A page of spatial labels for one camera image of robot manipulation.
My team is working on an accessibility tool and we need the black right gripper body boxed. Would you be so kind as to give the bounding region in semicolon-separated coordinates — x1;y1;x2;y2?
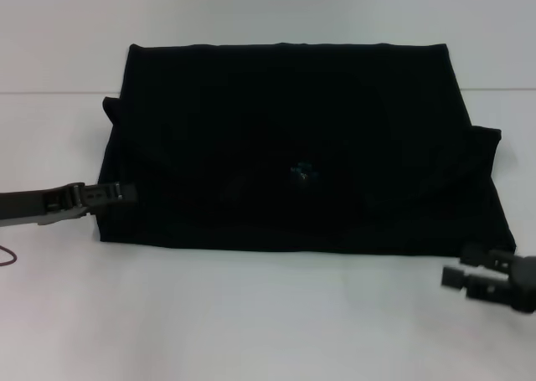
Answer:
508;254;536;314

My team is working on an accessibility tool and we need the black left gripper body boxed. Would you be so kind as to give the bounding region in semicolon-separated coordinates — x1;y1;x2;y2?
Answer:
0;182;88;228

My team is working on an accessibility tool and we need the black shirt with FREE print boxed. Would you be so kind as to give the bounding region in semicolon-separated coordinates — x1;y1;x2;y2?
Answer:
95;42;520;256

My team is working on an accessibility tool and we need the thin dark red cable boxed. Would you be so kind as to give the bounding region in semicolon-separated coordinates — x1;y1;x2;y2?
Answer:
0;245;18;270

